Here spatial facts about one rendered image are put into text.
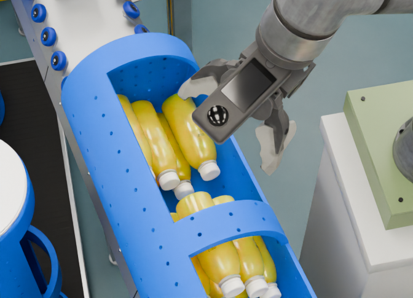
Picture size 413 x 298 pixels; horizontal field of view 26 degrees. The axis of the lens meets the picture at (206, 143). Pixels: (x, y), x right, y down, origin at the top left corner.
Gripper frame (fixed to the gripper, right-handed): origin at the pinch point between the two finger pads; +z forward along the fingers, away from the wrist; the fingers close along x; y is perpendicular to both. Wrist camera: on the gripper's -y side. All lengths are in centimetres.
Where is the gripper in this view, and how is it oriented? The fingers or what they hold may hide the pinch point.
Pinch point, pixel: (220, 138)
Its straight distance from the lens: 111.4
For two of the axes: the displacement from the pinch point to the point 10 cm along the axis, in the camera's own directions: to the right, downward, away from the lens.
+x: -7.4, -6.6, 1.2
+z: -3.0, 4.9, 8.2
